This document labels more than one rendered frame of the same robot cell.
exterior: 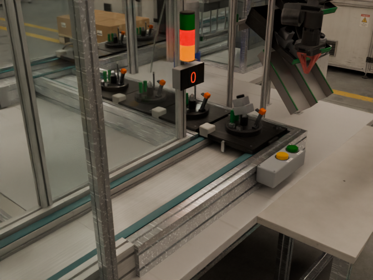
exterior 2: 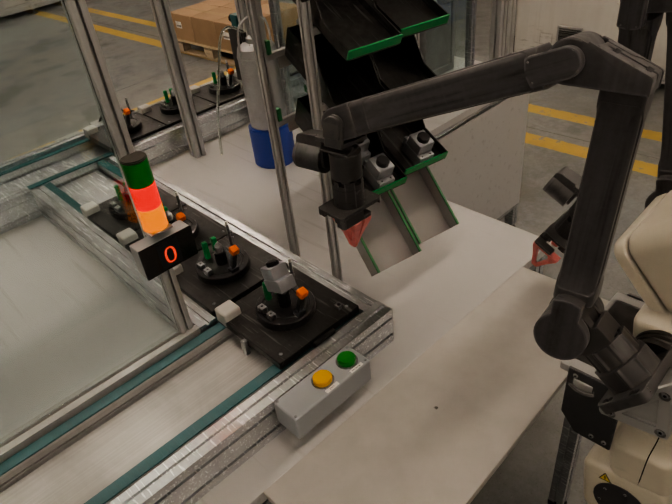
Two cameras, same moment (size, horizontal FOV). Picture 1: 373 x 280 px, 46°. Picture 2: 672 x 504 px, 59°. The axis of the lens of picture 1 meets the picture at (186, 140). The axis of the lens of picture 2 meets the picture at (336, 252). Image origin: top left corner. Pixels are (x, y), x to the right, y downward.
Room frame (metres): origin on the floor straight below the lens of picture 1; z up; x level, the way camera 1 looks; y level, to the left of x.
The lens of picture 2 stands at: (0.49, -0.52, 1.89)
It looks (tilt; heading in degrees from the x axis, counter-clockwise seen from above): 36 degrees down; 9
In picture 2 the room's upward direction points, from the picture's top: 7 degrees counter-clockwise
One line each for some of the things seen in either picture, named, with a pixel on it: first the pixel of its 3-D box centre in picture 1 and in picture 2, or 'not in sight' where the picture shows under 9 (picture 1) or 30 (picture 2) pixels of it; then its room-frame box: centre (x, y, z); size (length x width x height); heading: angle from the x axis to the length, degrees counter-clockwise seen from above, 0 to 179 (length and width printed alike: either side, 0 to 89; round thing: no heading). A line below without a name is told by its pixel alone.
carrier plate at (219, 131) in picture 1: (243, 131); (287, 313); (1.51, -0.22, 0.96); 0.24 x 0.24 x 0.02; 49
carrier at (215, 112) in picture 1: (191, 102); (220, 254); (1.68, -0.02, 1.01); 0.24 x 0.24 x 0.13; 49
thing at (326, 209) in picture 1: (305, 160); (393, 352); (1.50, -0.46, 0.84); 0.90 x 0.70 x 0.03; 142
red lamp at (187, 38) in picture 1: (187, 36); (145, 194); (1.44, 0.00, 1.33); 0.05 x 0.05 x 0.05
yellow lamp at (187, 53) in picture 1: (187, 51); (152, 216); (1.44, 0.00, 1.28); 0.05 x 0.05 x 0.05
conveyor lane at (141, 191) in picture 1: (187, 171); (178, 397); (1.30, 0.00, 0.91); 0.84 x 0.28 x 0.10; 139
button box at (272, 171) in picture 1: (281, 164); (324, 389); (1.31, -0.32, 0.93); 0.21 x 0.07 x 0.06; 139
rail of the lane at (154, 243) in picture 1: (233, 185); (234, 435); (1.20, -0.15, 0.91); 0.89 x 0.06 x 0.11; 139
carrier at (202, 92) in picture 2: not in sight; (222, 79); (2.97, 0.29, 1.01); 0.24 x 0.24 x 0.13; 49
